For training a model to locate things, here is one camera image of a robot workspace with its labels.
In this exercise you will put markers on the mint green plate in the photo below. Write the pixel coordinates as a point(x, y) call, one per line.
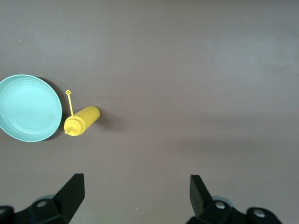
point(28, 108)

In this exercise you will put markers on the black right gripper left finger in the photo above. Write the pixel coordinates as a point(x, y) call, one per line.
point(67, 198)

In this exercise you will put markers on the yellow mustard squeeze bottle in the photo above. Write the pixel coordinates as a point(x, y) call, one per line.
point(86, 119)

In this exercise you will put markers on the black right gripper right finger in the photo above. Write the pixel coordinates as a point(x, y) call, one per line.
point(201, 198)

